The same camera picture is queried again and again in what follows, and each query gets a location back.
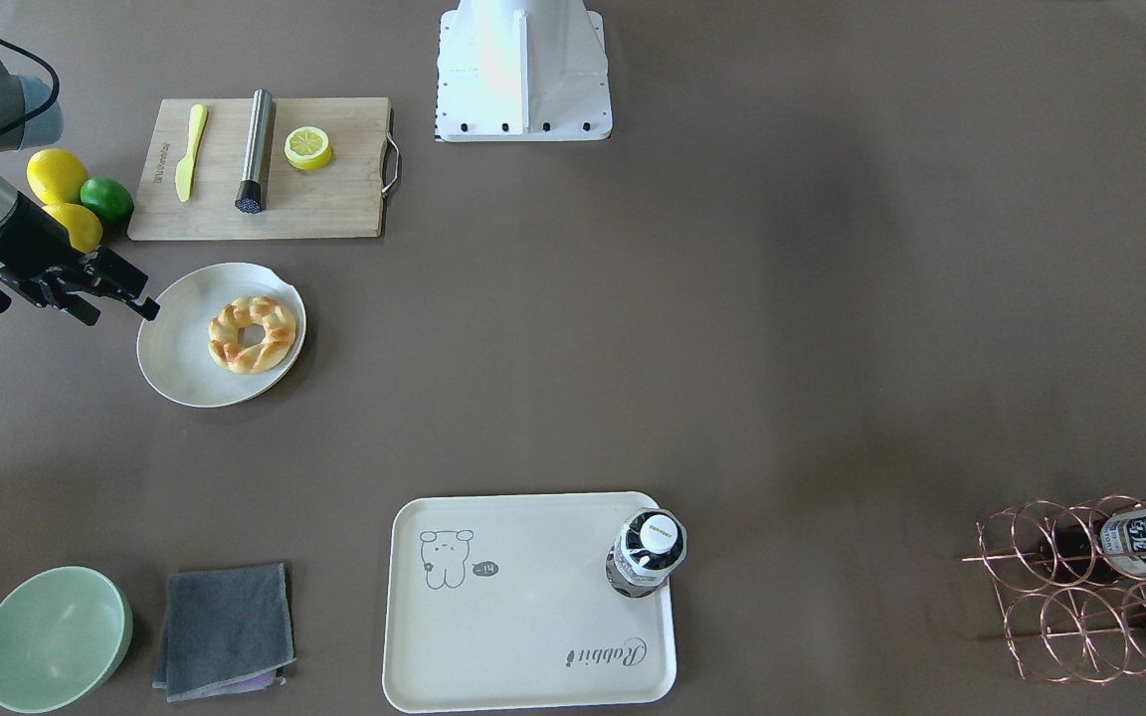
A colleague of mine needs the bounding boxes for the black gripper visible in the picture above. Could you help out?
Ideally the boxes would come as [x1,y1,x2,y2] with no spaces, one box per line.
[0,192,160,326]

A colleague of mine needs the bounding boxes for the white round plate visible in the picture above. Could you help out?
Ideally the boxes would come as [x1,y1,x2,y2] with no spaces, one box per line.
[138,263,306,409]

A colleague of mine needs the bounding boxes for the braided glazed donut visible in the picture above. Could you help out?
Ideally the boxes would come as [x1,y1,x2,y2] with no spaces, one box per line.
[206,296,298,375]

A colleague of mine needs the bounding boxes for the cream rabbit tray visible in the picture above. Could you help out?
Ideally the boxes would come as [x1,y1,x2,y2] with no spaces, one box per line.
[382,491,677,713]

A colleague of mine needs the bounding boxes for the dark drink bottle on tray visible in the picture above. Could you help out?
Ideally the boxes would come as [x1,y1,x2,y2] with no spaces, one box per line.
[605,508,686,599]

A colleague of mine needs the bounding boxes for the yellow lemon lower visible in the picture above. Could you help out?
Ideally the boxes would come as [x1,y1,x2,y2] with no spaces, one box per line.
[42,203,103,255]

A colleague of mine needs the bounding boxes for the yellow lemon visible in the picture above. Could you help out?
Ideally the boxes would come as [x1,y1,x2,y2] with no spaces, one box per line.
[26,148,91,205]
[42,203,103,255]

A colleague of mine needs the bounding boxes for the green lime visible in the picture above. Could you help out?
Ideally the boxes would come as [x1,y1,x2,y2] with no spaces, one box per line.
[79,176,135,225]

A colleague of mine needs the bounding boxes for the yellow lemon upper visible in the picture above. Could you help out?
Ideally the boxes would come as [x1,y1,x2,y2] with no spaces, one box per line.
[26,148,91,205]

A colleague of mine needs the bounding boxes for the yellow plastic knife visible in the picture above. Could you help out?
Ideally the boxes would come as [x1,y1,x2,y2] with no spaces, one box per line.
[174,103,209,203]

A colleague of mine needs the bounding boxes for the steel cylindrical grinder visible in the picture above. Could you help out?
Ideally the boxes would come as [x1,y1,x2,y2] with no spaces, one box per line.
[235,88,275,217]

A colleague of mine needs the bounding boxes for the half lemon slice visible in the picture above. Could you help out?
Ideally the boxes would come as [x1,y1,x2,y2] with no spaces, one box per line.
[284,126,333,172]

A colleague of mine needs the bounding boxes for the bamboo cutting board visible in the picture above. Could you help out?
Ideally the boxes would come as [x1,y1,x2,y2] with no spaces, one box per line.
[127,96,399,242]

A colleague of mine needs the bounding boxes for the green bowl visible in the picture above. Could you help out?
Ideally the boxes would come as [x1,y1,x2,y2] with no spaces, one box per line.
[0,566,133,713]

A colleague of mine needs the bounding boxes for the grey folded cloth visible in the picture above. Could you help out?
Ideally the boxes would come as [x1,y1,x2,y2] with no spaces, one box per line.
[154,562,296,702]

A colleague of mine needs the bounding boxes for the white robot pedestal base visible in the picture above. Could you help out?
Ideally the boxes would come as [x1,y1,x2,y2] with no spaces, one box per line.
[434,1,614,142]

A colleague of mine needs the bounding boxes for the copper wire bottle rack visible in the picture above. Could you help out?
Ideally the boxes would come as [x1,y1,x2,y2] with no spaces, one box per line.
[972,493,1146,684]

